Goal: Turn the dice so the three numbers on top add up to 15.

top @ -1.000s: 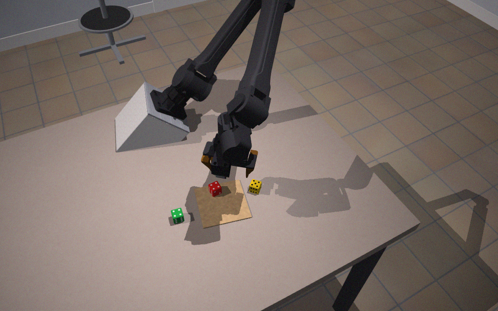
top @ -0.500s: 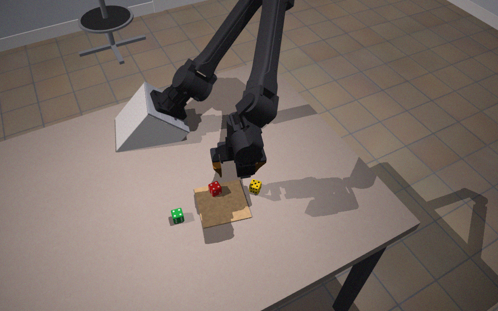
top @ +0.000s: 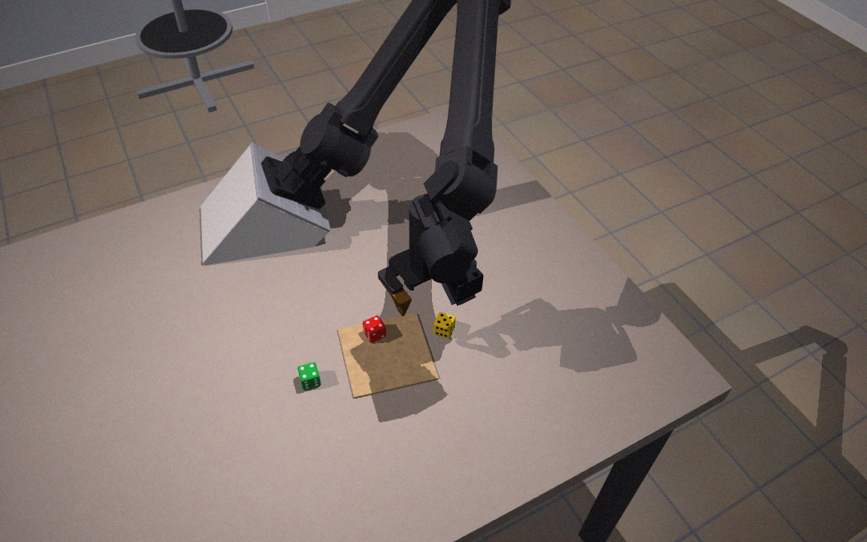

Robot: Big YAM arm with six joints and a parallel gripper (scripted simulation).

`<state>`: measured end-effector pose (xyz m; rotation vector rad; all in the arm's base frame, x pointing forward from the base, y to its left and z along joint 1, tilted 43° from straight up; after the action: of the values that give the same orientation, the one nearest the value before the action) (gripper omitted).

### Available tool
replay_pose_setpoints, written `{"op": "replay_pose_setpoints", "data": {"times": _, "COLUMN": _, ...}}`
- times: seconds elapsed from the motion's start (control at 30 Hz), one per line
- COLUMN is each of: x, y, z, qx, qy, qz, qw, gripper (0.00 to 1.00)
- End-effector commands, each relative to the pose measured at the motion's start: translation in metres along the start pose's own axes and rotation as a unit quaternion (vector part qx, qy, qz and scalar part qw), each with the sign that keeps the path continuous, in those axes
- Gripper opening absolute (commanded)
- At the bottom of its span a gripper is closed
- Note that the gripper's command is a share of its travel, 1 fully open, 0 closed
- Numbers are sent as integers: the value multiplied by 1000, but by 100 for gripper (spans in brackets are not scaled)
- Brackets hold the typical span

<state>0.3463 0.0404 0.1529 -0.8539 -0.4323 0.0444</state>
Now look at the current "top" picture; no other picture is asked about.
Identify tan mat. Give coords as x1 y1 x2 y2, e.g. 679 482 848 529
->
338 313 438 398

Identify yellow dice with black pips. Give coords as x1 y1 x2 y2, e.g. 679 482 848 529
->
433 312 455 339

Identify green dice with white pips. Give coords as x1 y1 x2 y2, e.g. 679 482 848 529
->
297 362 321 390

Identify red dice with white pips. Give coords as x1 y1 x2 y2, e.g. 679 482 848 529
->
363 315 386 343

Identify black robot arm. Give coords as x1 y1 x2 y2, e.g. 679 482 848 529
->
261 0 511 306

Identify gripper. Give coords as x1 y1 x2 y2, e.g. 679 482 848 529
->
378 235 424 316

